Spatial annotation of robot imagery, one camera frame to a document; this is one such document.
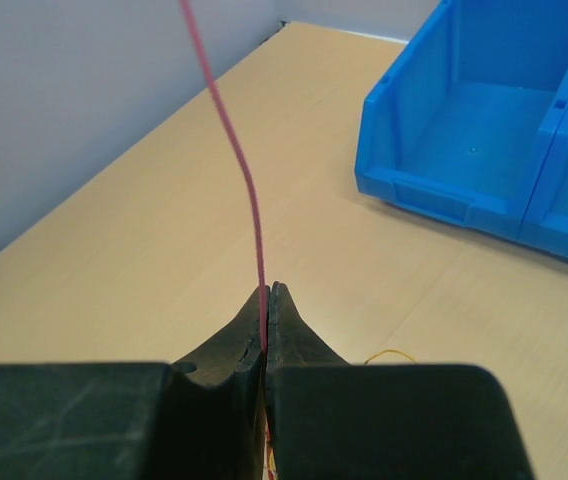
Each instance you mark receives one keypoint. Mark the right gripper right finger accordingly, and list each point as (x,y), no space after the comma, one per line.
(329,419)

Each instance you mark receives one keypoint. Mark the blue double bin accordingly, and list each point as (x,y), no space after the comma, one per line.
(469,125)

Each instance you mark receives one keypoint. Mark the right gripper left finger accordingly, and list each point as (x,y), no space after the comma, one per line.
(201,417)

